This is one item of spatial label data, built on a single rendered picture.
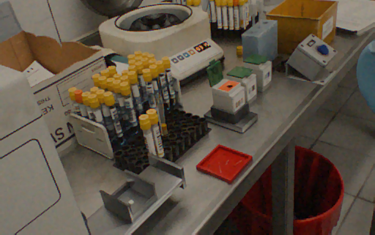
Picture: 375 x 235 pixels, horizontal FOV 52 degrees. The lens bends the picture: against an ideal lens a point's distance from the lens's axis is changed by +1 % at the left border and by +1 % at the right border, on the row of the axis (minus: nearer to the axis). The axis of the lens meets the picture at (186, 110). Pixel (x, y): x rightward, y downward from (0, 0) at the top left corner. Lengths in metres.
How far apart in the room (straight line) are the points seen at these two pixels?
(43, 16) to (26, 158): 0.77
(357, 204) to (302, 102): 1.09
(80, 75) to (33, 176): 0.40
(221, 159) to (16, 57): 0.56
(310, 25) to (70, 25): 0.64
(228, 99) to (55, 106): 0.31
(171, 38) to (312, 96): 0.34
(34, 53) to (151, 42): 0.30
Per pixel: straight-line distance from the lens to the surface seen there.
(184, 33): 0.92
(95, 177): 0.68
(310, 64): 0.85
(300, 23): 0.96
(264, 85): 0.83
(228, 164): 0.64
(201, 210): 0.58
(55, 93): 0.72
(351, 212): 1.80
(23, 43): 1.00
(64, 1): 1.13
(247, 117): 0.73
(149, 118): 0.59
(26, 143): 0.36
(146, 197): 0.56
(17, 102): 0.34
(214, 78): 0.72
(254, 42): 0.86
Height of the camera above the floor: 1.29
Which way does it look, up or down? 32 degrees down
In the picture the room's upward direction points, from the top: 9 degrees counter-clockwise
